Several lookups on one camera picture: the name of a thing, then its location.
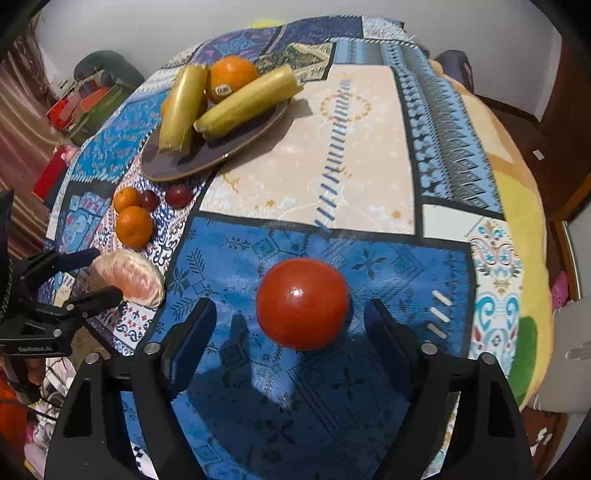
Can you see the large orange with sticker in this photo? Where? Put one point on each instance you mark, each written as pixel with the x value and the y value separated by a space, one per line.
pixel 227 75

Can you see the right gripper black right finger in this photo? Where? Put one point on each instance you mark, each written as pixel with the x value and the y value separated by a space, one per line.
pixel 463 404

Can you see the yellow round headboard object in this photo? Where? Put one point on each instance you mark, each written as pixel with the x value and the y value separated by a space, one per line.
pixel 266 23

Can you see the large orange without sticker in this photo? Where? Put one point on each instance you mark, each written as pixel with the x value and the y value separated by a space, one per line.
pixel 164 106

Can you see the dark brown round plate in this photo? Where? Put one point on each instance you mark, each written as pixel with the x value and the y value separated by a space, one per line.
pixel 166 167

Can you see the blue patchwork bedspread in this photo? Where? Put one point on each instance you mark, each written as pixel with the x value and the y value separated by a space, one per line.
pixel 377 170

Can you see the yellow sugarcane piece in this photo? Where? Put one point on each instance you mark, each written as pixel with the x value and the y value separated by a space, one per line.
pixel 182 109
pixel 252 100

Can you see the red tomato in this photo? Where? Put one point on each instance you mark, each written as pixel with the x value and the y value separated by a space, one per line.
pixel 302 304

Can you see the green box pile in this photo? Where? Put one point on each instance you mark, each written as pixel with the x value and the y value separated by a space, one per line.
pixel 80 113

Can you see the peeled pink pomelo segment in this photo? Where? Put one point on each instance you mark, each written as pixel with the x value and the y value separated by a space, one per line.
pixel 134 275

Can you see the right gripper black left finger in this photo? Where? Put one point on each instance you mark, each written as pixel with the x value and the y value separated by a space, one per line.
pixel 91 439

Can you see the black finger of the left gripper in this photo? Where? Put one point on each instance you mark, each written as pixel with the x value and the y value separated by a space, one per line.
pixel 44 265
pixel 84 306

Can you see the small mandarin orange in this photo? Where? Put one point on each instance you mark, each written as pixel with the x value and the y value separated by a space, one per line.
pixel 125 197
pixel 134 227

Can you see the brown wooden door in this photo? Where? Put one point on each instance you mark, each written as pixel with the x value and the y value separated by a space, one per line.
pixel 565 127

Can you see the dark red grape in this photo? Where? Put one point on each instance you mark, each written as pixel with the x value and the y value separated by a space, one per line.
pixel 148 200
pixel 178 196

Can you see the yellow blanket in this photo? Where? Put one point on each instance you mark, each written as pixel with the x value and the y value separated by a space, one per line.
pixel 523 209

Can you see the striped pink curtain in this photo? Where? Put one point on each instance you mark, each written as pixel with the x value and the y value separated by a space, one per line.
pixel 27 140

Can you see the dark blue chair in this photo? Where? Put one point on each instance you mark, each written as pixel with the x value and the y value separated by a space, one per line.
pixel 456 64

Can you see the dark green neck pillow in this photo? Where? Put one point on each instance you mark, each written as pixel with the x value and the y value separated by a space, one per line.
pixel 113 63

